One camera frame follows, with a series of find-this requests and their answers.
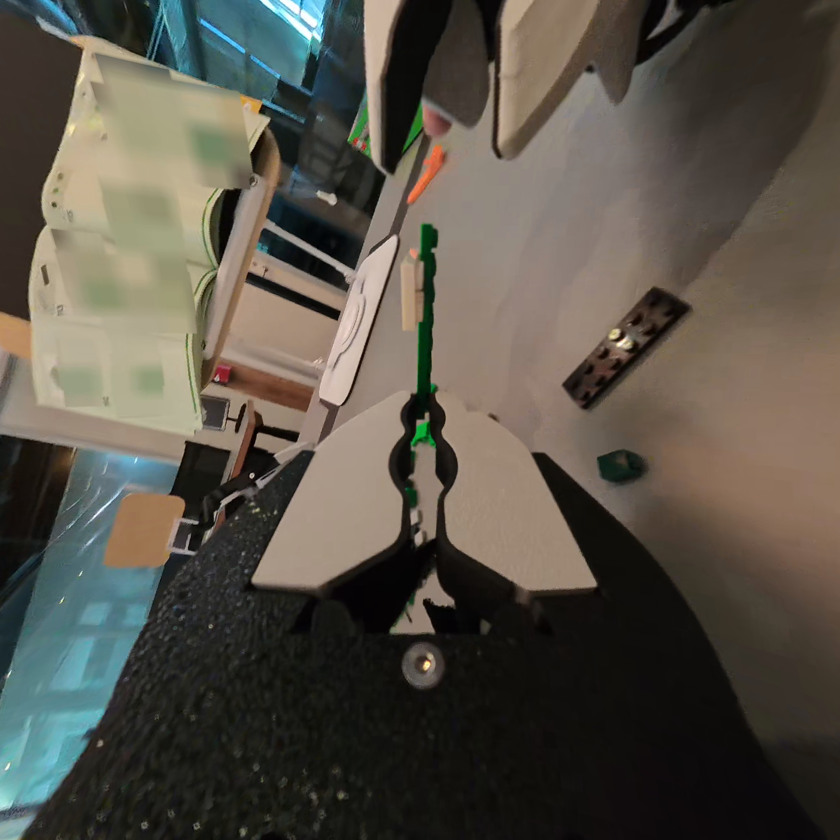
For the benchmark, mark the person's right hand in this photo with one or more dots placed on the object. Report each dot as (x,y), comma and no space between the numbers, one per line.
(435,122)

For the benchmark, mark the black lego plate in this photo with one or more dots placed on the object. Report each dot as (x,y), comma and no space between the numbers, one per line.
(623,358)

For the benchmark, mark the tan chair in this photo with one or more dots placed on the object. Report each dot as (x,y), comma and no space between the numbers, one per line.
(141,531)

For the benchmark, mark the small red box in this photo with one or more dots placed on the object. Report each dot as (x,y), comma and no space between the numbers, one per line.
(221,375)

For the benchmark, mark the green lego box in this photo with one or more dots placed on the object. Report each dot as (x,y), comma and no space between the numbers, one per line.
(358,134)

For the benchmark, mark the white lego plate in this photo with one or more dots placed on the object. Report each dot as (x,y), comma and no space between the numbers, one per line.
(411,295)

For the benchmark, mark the green lego plate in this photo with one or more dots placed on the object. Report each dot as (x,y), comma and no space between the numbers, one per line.
(426,315)

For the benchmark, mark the small monitor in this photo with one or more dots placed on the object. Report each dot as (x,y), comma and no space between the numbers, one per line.
(214,413)

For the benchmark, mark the lego instruction booklet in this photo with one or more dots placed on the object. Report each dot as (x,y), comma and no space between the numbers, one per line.
(65,144)

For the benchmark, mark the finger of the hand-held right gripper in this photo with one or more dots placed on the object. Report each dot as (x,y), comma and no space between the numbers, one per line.
(551,59)
(384,72)

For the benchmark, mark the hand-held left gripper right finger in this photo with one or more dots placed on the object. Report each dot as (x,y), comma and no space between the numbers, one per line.
(512,512)

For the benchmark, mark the orange brick separator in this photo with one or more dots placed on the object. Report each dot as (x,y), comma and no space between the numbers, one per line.
(426,174)

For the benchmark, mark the dark green lego piece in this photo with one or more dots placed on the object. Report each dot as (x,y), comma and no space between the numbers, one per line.
(620,466)

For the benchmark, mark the white and wooden book stand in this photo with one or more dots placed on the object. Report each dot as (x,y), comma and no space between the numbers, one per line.
(358,315)

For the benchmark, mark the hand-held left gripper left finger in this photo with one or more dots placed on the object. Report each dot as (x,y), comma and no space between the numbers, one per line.
(334,505)

